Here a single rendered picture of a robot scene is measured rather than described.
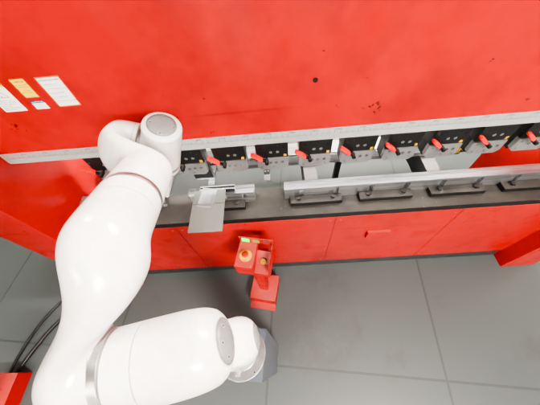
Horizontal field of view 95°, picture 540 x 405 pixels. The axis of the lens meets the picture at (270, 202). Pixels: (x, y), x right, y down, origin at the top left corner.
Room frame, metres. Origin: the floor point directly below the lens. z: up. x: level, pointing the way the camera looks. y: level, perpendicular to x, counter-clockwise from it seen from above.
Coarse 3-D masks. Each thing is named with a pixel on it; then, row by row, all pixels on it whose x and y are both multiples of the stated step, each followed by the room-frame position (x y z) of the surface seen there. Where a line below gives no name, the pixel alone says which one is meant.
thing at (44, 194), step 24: (0, 168) 0.88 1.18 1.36; (24, 168) 0.95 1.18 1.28; (48, 168) 1.04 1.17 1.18; (72, 168) 1.14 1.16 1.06; (0, 192) 0.79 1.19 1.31; (24, 192) 0.85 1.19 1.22; (48, 192) 0.92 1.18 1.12; (72, 192) 1.01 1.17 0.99; (0, 216) 0.72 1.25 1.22; (24, 216) 0.75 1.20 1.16; (48, 216) 0.81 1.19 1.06; (24, 240) 0.73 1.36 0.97; (48, 240) 0.72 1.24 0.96
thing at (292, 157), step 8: (288, 144) 1.17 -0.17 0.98; (296, 144) 1.17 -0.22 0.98; (336, 144) 1.12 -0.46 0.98; (376, 144) 1.07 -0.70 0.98; (248, 152) 1.15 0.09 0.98; (288, 152) 1.10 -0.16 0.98; (336, 152) 1.06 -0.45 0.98; (376, 152) 1.03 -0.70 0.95; (416, 152) 1.01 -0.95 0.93; (456, 152) 0.99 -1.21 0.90; (248, 160) 1.10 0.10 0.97; (288, 160) 1.08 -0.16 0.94; (296, 160) 1.07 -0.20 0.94; (336, 160) 1.05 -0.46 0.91; (216, 168) 1.12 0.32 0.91; (248, 168) 1.10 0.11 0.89
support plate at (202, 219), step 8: (200, 192) 0.87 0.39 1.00; (216, 192) 0.86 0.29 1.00; (224, 192) 0.85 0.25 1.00; (216, 200) 0.80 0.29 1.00; (224, 200) 0.79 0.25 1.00; (192, 208) 0.77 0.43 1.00; (200, 208) 0.76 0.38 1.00; (208, 208) 0.76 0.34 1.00; (216, 208) 0.75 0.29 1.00; (192, 216) 0.72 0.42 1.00; (200, 216) 0.71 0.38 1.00; (208, 216) 0.70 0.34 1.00; (216, 216) 0.70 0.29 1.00; (192, 224) 0.67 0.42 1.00; (200, 224) 0.66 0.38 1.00; (208, 224) 0.65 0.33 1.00; (216, 224) 0.65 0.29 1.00; (192, 232) 0.62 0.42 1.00; (200, 232) 0.62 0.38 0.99
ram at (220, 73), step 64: (0, 0) 0.88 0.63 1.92; (64, 0) 0.87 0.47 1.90; (128, 0) 0.85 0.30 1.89; (192, 0) 0.84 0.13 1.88; (256, 0) 0.82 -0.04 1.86; (320, 0) 0.81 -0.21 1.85; (384, 0) 0.80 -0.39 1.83; (448, 0) 0.78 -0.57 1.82; (512, 0) 0.77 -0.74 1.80; (0, 64) 0.89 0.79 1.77; (64, 64) 0.88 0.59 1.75; (128, 64) 0.86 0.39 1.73; (192, 64) 0.84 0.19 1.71; (256, 64) 0.83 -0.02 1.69; (320, 64) 0.81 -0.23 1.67; (384, 64) 0.79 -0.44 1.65; (448, 64) 0.77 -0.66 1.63; (512, 64) 0.76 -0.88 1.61; (0, 128) 0.91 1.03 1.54; (64, 128) 0.89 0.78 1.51; (192, 128) 0.85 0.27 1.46; (256, 128) 0.83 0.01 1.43; (320, 128) 0.81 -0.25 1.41; (448, 128) 0.76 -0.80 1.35
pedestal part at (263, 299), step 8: (256, 280) 0.59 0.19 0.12; (272, 280) 0.57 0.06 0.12; (256, 288) 0.53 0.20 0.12; (272, 288) 0.51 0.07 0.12; (256, 296) 0.47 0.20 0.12; (264, 296) 0.46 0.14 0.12; (272, 296) 0.46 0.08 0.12; (256, 304) 0.44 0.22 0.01; (264, 304) 0.43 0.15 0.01; (272, 304) 0.42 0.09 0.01
